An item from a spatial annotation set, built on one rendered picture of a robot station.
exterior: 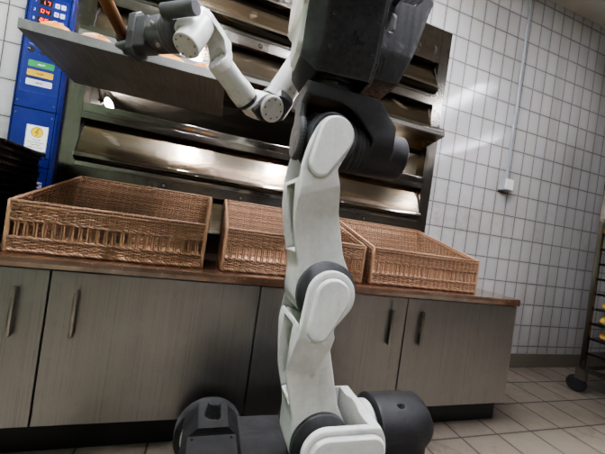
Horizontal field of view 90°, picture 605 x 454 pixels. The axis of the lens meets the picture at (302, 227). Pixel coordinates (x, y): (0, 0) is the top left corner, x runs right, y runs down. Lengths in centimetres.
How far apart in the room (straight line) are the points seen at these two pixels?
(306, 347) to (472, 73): 210
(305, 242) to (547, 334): 252
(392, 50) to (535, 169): 207
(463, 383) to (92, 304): 146
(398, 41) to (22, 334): 123
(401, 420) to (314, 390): 25
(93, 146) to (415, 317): 156
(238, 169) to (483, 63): 175
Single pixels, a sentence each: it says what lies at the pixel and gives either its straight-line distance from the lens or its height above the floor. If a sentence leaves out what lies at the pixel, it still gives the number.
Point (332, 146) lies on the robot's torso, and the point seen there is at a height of 95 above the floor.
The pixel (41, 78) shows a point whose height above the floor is 122.
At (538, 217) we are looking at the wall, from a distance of 275.
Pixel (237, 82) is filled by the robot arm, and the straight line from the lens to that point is 94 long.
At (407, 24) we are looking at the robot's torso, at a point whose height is 124.
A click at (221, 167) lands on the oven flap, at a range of 158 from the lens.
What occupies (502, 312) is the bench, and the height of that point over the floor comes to 52.
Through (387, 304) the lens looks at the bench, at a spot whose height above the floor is 51.
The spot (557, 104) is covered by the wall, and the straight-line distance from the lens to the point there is 298.
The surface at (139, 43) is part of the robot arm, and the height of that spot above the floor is 118.
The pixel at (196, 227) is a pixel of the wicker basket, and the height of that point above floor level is 72.
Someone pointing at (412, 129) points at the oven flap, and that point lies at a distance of 185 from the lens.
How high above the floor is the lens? 77
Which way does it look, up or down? level
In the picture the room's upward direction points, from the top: 8 degrees clockwise
